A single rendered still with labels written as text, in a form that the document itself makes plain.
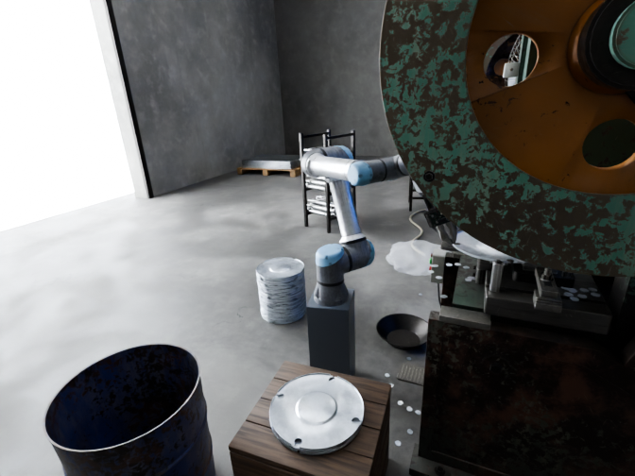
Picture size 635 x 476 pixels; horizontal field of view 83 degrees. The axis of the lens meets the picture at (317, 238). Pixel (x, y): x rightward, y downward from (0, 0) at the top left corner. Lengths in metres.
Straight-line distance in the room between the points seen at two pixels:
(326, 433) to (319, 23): 8.11
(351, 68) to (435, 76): 7.55
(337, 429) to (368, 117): 7.43
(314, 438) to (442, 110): 0.91
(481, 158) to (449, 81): 0.16
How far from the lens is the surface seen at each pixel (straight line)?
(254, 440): 1.21
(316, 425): 1.19
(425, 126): 0.79
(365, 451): 1.16
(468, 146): 0.78
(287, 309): 2.21
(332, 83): 8.45
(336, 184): 1.54
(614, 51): 0.74
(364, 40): 8.27
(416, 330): 2.17
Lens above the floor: 1.26
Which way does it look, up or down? 21 degrees down
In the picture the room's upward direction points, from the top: 3 degrees counter-clockwise
